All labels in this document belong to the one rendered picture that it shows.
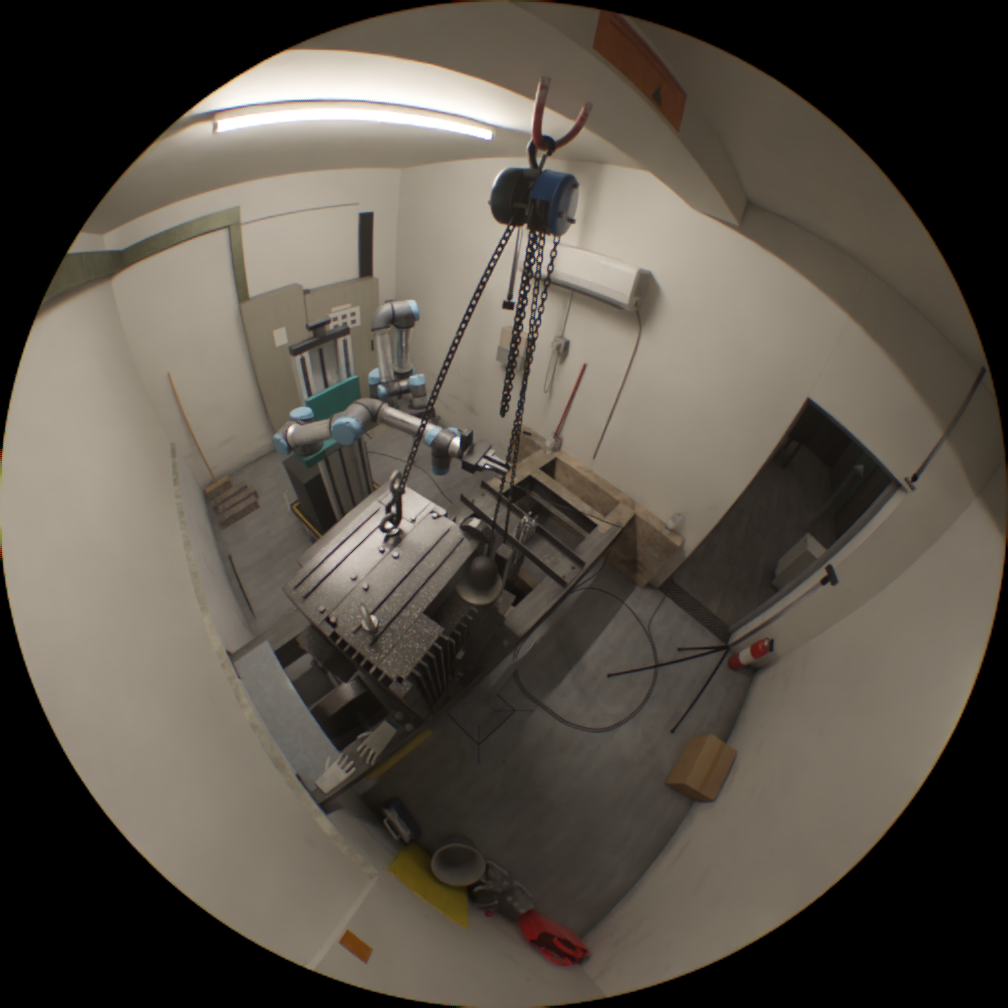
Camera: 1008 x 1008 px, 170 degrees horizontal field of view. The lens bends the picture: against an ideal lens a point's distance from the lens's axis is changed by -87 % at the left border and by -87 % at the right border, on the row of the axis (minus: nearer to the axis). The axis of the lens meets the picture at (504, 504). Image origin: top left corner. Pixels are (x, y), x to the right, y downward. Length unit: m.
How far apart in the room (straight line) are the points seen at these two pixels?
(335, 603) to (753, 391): 2.17
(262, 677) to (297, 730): 0.34
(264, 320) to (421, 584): 2.98
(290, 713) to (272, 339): 2.98
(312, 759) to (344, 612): 1.12
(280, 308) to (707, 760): 4.92
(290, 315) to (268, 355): 0.42
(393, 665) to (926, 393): 2.57
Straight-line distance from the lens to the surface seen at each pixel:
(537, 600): 1.96
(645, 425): 2.42
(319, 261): 3.76
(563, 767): 2.49
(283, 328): 3.51
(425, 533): 0.96
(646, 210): 2.29
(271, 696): 1.96
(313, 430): 1.50
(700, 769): 2.69
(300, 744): 1.87
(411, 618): 0.83
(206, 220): 3.44
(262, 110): 1.49
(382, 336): 1.73
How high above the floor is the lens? 2.38
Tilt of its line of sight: 48 degrees down
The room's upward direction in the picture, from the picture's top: 12 degrees clockwise
